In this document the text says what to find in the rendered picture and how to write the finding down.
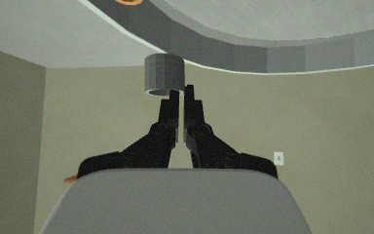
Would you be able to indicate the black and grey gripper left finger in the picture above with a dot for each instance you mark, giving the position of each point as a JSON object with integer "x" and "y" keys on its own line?
{"x": 150, "y": 152}

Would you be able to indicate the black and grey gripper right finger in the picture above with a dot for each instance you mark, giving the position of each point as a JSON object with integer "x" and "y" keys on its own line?
{"x": 210, "y": 152}

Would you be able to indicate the grey metal bushing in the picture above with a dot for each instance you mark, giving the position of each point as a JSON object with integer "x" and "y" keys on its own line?
{"x": 162, "y": 73}

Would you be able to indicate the bronze bushing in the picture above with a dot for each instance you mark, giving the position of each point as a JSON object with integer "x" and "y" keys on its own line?
{"x": 129, "y": 2}

